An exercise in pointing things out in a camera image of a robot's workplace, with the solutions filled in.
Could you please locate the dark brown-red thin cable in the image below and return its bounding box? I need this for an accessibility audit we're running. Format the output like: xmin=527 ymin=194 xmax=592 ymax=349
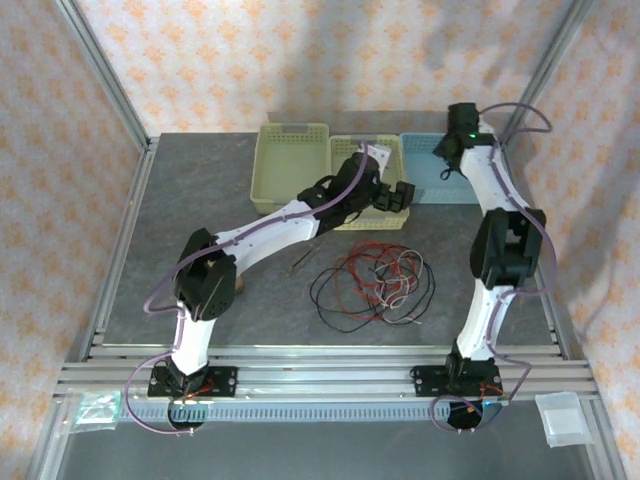
xmin=344 ymin=239 xmax=426 ymax=301

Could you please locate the red thin cable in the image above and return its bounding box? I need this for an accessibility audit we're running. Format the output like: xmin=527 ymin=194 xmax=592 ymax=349
xmin=349 ymin=242 xmax=421 ymax=321
xmin=333 ymin=252 xmax=401 ymax=324

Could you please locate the white thin cable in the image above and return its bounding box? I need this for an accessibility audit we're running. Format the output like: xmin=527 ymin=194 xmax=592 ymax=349
xmin=372 ymin=252 xmax=427 ymax=326

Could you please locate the yellow-green plastic basket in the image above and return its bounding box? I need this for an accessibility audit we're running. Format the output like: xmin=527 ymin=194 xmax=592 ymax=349
xmin=249 ymin=122 xmax=332 ymax=214
xmin=327 ymin=133 xmax=411 ymax=232

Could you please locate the light blue plastic basket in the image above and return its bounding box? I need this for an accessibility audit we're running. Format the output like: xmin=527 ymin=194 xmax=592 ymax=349
xmin=399 ymin=132 xmax=484 ymax=206

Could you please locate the clear bag with white pad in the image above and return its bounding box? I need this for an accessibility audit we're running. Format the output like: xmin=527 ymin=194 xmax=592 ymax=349
xmin=534 ymin=392 xmax=595 ymax=449

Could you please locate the clear bag with green parts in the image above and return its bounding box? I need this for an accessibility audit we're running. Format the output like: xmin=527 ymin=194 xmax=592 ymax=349
xmin=69 ymin=391 xmax=122 ymax=432

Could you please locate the aluminium frame post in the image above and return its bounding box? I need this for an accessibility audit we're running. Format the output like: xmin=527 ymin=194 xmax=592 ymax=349
xmin=499 ymin=0 xmax=597 ymax=151
xmin=53 ymin=0 xmax=151 ymax=151

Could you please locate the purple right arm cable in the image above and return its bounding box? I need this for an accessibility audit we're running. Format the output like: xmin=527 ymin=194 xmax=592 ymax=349
xmin=430 ymin=102 xmax=559 ymax=434

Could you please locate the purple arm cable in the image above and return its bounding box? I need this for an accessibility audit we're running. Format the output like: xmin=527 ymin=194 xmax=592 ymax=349
xmin=430 ymin=102 xmax=559 ymax=434
xmin=123 ymin=141 xmax=372 ymax=437

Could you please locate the aluminium rail beam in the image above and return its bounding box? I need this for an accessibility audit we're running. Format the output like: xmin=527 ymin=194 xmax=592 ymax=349
xmin=52 ymin=344 xmax=599 ymax=401

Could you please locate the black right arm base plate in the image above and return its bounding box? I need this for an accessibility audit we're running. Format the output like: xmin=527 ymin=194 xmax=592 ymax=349
xmin=409 ymin=364 xmax=503 ymax=400

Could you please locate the aluminium table side rail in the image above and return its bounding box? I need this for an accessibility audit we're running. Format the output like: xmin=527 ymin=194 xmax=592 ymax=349
xmin=82 ymin=139 xmax=161 ymax=359
xmin=497 ymin=134 xmax=569 ymax=359

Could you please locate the grey slotted cable duct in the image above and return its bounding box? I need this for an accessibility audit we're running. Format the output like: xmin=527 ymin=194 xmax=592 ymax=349
xmin=119 ymin=402 xmax=506 ymax=422

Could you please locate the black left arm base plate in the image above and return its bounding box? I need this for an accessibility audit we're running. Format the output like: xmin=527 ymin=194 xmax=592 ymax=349
xmin=147 ymin=365 xmax=239 ymax=400

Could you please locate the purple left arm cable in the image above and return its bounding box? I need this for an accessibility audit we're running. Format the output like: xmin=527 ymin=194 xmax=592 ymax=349
xmin=123 ymin=141 xmax=372 ymax=437

